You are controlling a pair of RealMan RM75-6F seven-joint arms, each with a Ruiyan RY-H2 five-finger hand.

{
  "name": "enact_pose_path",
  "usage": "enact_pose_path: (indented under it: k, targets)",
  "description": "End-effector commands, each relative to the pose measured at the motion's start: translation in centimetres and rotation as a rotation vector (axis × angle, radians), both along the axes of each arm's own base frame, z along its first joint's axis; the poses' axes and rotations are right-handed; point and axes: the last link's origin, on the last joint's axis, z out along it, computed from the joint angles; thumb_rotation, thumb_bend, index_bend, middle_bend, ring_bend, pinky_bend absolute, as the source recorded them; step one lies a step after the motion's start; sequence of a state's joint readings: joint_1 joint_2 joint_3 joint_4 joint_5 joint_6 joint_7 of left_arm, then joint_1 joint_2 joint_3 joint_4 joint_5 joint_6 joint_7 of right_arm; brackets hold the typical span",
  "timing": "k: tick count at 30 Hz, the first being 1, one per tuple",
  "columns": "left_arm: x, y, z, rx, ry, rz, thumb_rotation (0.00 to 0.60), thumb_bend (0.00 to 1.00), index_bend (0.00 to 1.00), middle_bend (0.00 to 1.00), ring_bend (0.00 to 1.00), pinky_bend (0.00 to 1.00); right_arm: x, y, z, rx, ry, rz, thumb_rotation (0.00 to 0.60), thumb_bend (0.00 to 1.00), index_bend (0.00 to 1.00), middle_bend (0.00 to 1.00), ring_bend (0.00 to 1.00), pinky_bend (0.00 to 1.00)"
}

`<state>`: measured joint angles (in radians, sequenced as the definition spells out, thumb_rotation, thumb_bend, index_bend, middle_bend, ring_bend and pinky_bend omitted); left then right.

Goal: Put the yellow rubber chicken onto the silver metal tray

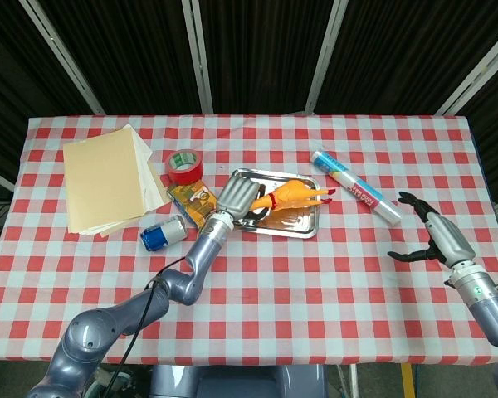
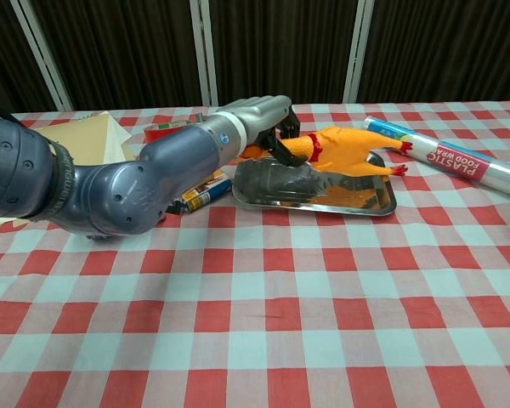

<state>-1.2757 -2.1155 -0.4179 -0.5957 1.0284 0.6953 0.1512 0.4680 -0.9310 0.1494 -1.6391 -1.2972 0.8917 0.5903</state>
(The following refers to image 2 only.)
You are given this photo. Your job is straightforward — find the red white checkered tablecloth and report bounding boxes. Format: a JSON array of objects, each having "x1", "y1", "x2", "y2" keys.
[{"x1": 0, "y1": 99, "x2": 510, "y2": 408}]

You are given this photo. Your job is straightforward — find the shiny metal tray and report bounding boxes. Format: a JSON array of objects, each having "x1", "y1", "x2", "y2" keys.
[{"x1": 231, "y1": 150, "x2": 399, "y2": 217}]

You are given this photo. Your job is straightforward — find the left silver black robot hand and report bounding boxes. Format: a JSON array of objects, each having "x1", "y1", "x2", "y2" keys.
[{"x1": 214, "y1": 94, "x2": 314, "y2": 167}]

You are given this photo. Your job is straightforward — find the grey metal partition post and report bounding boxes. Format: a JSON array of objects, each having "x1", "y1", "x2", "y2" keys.
[
  {"x1": 190, "y1": 0, "x2": 219, "y2": 107},
  {"x1": 10, "y1": 0, "x2": 74, "y2": 112},
  {"x1": 343, "y1": 0, "x2": 375, "y2": 104}
]

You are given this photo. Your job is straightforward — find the yellow rubber chicken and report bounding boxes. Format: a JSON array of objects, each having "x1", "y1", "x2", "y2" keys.
[{"x1": 237, "y1": 125, "x2": 414, "y2": 178}]

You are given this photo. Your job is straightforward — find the orange blue carton box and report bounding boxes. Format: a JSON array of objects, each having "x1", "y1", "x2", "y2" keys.
[{"x1": 180, "y1": 167, "x2": 234, "y2": 213}]

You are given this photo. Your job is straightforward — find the manila paper stack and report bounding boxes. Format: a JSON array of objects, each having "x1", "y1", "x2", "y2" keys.
[{"x1": 0, "y1": 110, "x2": 141, "y2": 226}]

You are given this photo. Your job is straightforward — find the red tape roll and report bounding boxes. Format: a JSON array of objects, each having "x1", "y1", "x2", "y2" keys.
[{"x1": 144, "y1": 119, "x2": 205, "y2": 144}]

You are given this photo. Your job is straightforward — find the white paper sheets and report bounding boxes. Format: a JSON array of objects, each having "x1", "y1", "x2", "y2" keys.
[{"x1": 104, "y1": 110, "x2": 133, "y2": 165}]

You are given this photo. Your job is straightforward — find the plastic food wrap roll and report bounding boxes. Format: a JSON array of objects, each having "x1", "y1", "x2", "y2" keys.
[{"x1": 362, "y1": 116, "x2": 510, "y2": 204}]

